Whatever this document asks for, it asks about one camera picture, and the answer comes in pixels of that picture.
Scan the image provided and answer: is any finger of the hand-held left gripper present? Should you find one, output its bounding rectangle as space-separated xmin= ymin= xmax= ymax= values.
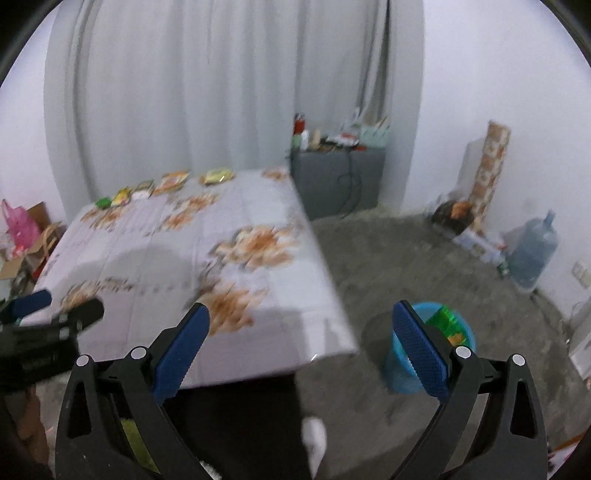
xmin=51 ymin=298 xmax=105 ymax=330
xmin=0 ymin=289 xmax=53 ymax=324

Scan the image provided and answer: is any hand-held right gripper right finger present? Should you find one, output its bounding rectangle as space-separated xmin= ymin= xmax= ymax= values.
xmin=392 ymin=300 xmax=550 ymax=480

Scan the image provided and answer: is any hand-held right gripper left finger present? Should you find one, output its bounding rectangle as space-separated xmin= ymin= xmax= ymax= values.
xmin=54 ymin=302 xmax=213 ymax=480

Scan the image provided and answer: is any blue plastic bin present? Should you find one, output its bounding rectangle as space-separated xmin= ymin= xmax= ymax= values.
xmin=383 ymin=302 xmax=476 ymax=395

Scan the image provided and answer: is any green foil packet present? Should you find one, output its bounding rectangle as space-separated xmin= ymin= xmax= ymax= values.
xmin=425 ymin=308 xmax=467 ymax=344

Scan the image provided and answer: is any person's left forearm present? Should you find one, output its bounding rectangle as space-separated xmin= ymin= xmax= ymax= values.
xmin=16 ymin=385 xmax=51 ymax=467

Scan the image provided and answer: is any cardboard box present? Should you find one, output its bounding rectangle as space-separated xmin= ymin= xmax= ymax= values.
xmin=0 ymin=202 xmax=65 ymax=280

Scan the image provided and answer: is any pink plastic bag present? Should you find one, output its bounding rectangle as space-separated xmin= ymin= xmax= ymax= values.
xmin=0 ymin=198 xmax=42 ymax=254

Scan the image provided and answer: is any floral tablecloth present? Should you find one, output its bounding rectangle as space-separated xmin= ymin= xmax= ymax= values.
xmin=32 ymin=166 xmax=360 ymax=388

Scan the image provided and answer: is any fluffy green cloth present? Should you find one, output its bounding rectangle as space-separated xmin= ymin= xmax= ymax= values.
xmin=117 ymin=415 xmax=158 ymax=472

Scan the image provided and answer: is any white printed box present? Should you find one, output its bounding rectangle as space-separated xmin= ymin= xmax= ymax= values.
xmin=452 ymin=228 xmax=509 ymax=259

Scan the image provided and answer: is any fluffy white cloth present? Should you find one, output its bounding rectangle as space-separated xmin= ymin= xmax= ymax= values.
xmin=300 ymin=415 xmax=328 ymax=480

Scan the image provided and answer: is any black printed bag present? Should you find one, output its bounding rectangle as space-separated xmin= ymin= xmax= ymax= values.
xmin=431 ymin=198 xmax=476 ymax=234

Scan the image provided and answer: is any large water jug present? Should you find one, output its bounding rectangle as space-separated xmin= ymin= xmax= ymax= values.
xmin=508 ymin=210 xmax=559 ymax=289

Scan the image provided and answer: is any orange biscuit packet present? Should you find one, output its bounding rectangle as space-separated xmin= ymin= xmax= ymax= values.
xmin=152 ymin=172 xmax=191 ymax=195

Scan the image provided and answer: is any yellow snack packet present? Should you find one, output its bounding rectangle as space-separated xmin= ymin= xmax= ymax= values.
xmin=199 ymin=168 xmax=236 ymax=186

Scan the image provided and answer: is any grey cabinet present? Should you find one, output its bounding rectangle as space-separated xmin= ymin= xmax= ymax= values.
xmin=290 ymin=147 xmax=387 ymax=221

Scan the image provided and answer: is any white curtain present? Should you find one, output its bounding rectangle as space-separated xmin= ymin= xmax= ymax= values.
xmin=44 ymin=0 xmax=426 ymax=217

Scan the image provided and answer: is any black cable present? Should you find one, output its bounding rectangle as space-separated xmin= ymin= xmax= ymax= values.
xmin=337 ymin=154 xmax=365 ymax=217

